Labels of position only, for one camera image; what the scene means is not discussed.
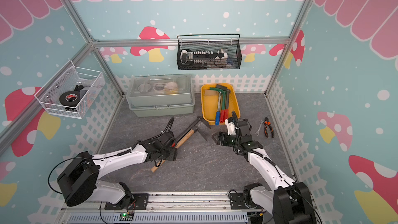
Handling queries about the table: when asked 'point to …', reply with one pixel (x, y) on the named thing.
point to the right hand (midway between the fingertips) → (217, 136)
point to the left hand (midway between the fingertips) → (171, 155)
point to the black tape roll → (71, 98)
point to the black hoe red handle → (226, 112)
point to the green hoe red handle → (224, 94)
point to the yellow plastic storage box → (209, 103)
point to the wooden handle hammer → (194, 129)
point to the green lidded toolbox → (153, 95)
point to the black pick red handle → (199, 118)
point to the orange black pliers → (266, 123)
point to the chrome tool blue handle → (217, 113)
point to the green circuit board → (126, 216)
